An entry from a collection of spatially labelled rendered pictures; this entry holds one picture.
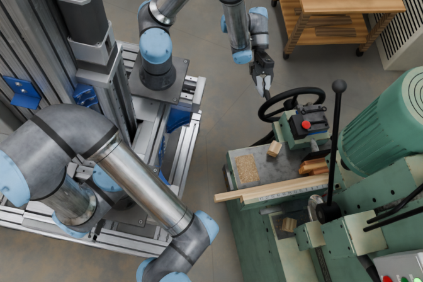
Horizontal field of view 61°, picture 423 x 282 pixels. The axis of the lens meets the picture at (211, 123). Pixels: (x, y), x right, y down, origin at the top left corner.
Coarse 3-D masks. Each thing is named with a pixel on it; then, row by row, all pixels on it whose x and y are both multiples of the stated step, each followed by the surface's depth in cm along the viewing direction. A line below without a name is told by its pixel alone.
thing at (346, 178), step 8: (336, 152) 115; (328, 160) 119; (336, 160) 114; (328, 168) 120; (336, 168) 114; (336, 176) 115; (344, 176) 112; (352, 176) 112; (360, 176) 113; (344, 184) 111; (352, 184) 111
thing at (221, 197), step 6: (318, 174) 125; (288, 180) 123; (294, 180) 124; (300, 180) 124; (306, 180) 124; (312, 180) 124; (258, 186) 121; (264, 186) 122; (270, 186) 122; (276, 186) 122; (282, 186) 122; (228, 192) 120; (234, 192) 120; (240, 192) 120; (246, 192) 120; (252, 192) 120; (216, 198) 118; (222, 198) 119; (228, 198) 120; (234, 198) 122
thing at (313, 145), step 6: (312, 138) 128; (312, 144) 128; (312, 150) 127; (318, 150) 127; (324, 150) 123; (330, 150) 123; (306, 156) 125; (312, 156) 122; (318, 156) 124; (324, 156) 126
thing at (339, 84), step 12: (336, 84) 84; (336, 96) 86; (336, 108) 87; (336, 120) 89; (336, 132) 90; (336, 144) 92; (324, 204) 101; (336, 204) 100; (324, 216) 99; (336, 216) 99
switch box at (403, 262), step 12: (396, 252) 78; (408, 252) 69; (420, 252) 64; (384, 264) 74; (396, 264) 70; (408, 264) 66; (420, 264) 63; (396, 276) 70; (408, 276) 67; (420, 276) 63
